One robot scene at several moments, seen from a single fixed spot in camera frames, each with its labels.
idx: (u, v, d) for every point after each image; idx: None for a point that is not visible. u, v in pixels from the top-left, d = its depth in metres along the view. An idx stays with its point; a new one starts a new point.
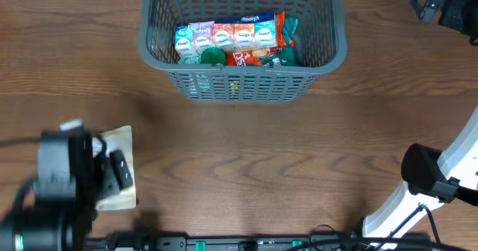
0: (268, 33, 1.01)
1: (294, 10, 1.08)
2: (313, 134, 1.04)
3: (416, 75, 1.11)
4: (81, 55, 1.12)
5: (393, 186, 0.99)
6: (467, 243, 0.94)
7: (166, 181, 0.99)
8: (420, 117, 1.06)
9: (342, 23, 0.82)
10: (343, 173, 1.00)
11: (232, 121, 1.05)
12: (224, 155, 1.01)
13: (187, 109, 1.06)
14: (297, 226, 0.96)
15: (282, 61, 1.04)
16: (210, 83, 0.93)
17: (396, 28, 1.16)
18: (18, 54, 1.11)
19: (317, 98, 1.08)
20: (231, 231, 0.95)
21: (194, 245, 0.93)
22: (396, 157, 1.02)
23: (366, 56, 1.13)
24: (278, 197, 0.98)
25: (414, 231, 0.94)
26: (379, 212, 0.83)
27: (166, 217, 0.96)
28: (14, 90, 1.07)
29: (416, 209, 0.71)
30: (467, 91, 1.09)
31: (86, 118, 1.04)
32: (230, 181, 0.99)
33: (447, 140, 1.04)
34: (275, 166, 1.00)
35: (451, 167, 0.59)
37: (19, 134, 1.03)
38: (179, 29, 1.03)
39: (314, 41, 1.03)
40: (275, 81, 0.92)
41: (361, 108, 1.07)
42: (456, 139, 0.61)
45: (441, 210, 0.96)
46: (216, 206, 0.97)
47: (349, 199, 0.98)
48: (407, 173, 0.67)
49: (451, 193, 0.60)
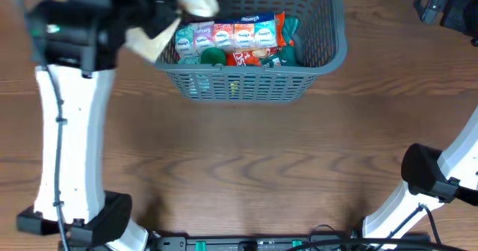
0: (268, 33, 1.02)
1: (294, 10, 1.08)
2: (313, 134, 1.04)
3: (415, 75, 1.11)
4: None
5: (393, 186, 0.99)
6: (468, 243, 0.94)
7: (167, 181, 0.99)
8: (420, 117, 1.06)
9: (342, 24, 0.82)
10: (343, 174, 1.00)
11: (233, 121, 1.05)
12: (225, 155, 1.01)
13: (187, 110, 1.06)
14: (298, 226, 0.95)
15: (282, 62, 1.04)
16: (210, 83, 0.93)
17: (396, 28, 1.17)
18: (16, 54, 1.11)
19: (317, 98, 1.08)
20: (231, 230, 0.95)
21: (194, 245, 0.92)
22: (395, 157, 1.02)
23: (366, 56, 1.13)
24: (279, 196, 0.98)
25: (414, 231, 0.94)
26: (379, 211, 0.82)
27: (166, 217, 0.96)
28: (12, 90, 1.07)
29: (415, 209, 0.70)
30: (467, 91, 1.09)
31: None
32: (229, 181, 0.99)
33: (447, 140, 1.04)
34: (275, 166, 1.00)
35: (451, 167, 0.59)
37: (17, 134, 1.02)
38: (179, 29, 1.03)
39: (314, 41, 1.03)
40: (275, 81, 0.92)
41: (361, 107, 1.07)
42: (457, 137, 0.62)
45: (441, 211, 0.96)
46: (215, 206, 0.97)
47: (349, 199, 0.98)
48: (405, 174, 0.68)
49: (452, 192, 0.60)
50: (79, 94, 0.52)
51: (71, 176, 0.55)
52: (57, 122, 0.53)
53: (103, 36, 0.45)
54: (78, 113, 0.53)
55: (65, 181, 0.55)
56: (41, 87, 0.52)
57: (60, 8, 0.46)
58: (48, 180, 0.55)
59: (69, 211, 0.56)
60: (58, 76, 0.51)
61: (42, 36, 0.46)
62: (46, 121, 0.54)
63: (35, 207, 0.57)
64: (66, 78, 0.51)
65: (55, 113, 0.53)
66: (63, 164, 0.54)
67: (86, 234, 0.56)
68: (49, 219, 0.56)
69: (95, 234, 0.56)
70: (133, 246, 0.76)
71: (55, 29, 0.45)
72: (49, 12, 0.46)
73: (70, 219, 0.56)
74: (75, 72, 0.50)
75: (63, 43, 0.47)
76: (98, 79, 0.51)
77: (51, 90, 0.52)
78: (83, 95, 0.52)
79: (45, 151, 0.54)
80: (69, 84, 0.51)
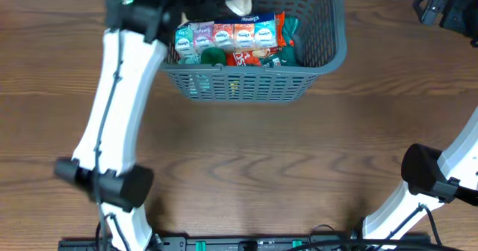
0: (268, 33, 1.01)
1: (294, 10, 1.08)
2: (313, 134, 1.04)
3: (415, 74, 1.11)
4: (81, 55, 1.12)
5: (393, 186, 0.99)
6: (467, 243, 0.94)
7: (167, 181, 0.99)
8: (420, 117, 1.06)
9: (342, 24, 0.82)
10: (343, 174, 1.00)
11: (233, 121, 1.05)
12: (225, 155, 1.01)
13: (187, 110, 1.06)
14: (298, 226, 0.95)
15: (282, 61, 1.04)
16: (210, 83, 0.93)
17: (396, 28, 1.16)
18: (16, 54, 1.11)
19: (317, 98, 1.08)
20: (231, 230, 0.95)
21: (194, 244, 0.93)
22: (396, 157, 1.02)
23: (366, 55, 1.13)
24: (279, 196, 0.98)
25: (414, 231, 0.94)
26: (379, 211, 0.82)
27: (166, 217, 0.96)
28: (13, 90, 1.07)
29: (415, 209, 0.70)
30: (467, 91, 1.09)
31: (86, 117, 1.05)
32: (230, 181, 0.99)
33: (447, 140, 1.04)
34: (275, 166, 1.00)
35: (452, 167, 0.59)
37: (18, 134, 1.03)
38: (179, 29, 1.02)
39: (314, 41, 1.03)
40: (275, 81, 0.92)
41: (361, 107, 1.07)
42: (458, 137, 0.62)
45: (440, 211, 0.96)
46: (216, 206, 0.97)
47: (349, 199, 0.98)
48: (405, 174, 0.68)
49: (452, 191, 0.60)
50: (138, 56, 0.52)
51: (113, 131, 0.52)
52: (113, 78, 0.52)
53: (167, 16, 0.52)
54: (134, 72, 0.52)
55: (106, 135, 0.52)
56: (106, 48, 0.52)
57: None
58: (93, 128, 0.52)
59: (106, 160, 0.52)
60: (124, 36, 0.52)
61: (122, 7, 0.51)
62: (102, 77, 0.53)
63: (73, 155, 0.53)
64: (131, 38, 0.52)
65: (113, 70, 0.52)
66: (110, 116, 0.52)
67: (114, 184, 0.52)
68: (85, 168, 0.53)
69: (125, 184, 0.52)
70: (140, 243, 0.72)
71: (130, 1, 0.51)
72: None
73: (104, 169, 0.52)
74: (138, 37, 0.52)
75: (140, 18, 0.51)
76: (156, 47, 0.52)
77: (115, 48, 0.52)
78: (142, 58, 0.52)
79: (95, 106, 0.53)
80: (131, 47, 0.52)
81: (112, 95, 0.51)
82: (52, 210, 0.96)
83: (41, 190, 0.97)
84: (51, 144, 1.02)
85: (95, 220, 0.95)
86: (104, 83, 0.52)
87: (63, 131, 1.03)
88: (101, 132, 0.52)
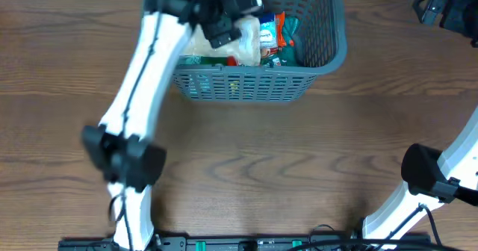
0: (269, 34, 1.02)
1: (294, 10, 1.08)
2: (313, 134, 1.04)
3: (415, 75, 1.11)
4: (81, 55, 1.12)
5: (393, 186, 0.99)
6: (467, 243, 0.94)
7: (168, 181, 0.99)
8: (420, 117, 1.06)
9: (342, 23, 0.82)
10: (343, 174, 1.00)
11: (232, 121, 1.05)
12: (224, 155, 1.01)
13: (187, 109, 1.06)
14: (297, 226, 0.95)
15: (282, 61, 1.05)
16: (210, 83, 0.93)
17: (396, 28, 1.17)
18: (16, 54, 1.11)
19: (317, 98, 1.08)
20: (231, 230, 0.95)
21: (194, 244, 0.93)
22: (395, 157, 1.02)
23: (366, 55, 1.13)
24: (279, 196, 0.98)
25: (414, 231, 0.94)
26: (378, 212, 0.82)
27: (166, 217, 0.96)
28: (13, 90, 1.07)
29: (415, 209, 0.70)
30: (467, 91, 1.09)
31: (86, 117, 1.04)
32: (230, 181, 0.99)
33: (447, 140, 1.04)
34: (275, 166, 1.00)
35: (451, 167, 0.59)
37: (18, 134, 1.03)
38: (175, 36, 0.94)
39: (314, 41, 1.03)
40: (275, 81, 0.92)
41: (361, 108, 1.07)
42: (458, 136, 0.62)
45: (440, 211, 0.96)
46: (216, 205, 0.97)
47: (349, 199, 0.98)
48: (404, 172, 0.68)
49: (451, 192, 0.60)
50: (171, 32, 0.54)
51: (143, 99, 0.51)
52: (148, 51, 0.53)
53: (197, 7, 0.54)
54: (164, 51, 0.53)
55: (136, 102, 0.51)
56: (144, 26, 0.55)
57: None
58: (123, 98, 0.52)
59: (132, 128, 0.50)
60: (163, 19, 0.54)
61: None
62: (137, 49, 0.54)
63: (101, 119, 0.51)
64: (170, 22, 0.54)
65: (149, 44, 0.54)
66: (143, 84, 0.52)
67: (138, 154, 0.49)
68: (111, 132, 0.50)
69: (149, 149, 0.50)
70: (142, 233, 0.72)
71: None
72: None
73: (129, 134, 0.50)
74: (170, 19, 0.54)
75: (175, 7, 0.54)
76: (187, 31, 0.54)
77: (151, 29, 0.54)
78: (173, 35, 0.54)
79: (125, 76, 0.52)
80: (165, 25, 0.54)
81: (144, 69, 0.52)
82: (51, 210, 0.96)
83: (40, 190, 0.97)
84: (51, 144, 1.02)
85: (95, 221, 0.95)
86: (137, 59, 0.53)
87: (63, 131, 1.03)
88: (134, 98, 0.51)
